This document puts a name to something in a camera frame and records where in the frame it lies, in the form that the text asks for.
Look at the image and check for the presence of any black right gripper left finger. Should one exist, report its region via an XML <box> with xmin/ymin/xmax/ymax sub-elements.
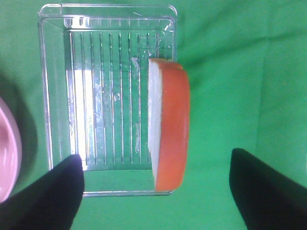
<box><xmin>0</xmin><ymin>155</ymin><xmax>84</xmax><ymax>230</ymax></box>

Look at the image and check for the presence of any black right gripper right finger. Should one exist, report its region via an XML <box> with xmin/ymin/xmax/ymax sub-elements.
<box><xmin>229</xmin><ymin>148</ymin><xmax>307</xmax><ymax>230</ymax></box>

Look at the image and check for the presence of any toy bread slice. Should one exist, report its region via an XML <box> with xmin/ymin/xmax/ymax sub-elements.
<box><xmin>148</xmin><ymin>58</ymin><xmax>190</xmax><ymax>192</ymax></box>

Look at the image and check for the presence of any pink round plate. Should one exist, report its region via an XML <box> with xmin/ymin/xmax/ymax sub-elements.
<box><xmin>0</xmin><ymin>99</ymin><xmax>22</xmax><ymax>203</ymax></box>

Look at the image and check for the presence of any green tablecloth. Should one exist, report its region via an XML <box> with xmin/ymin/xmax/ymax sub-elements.
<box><xmin>0</xmin><ymin>0</ymin><xmax>307</xmax><ymax>230</ymax></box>

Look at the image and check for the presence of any clear right plastic tray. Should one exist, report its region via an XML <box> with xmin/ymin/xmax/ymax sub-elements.
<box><xmin>38</xmin><ymin>3</ymin><xmax>177</xmax><ymax>197</ymax></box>

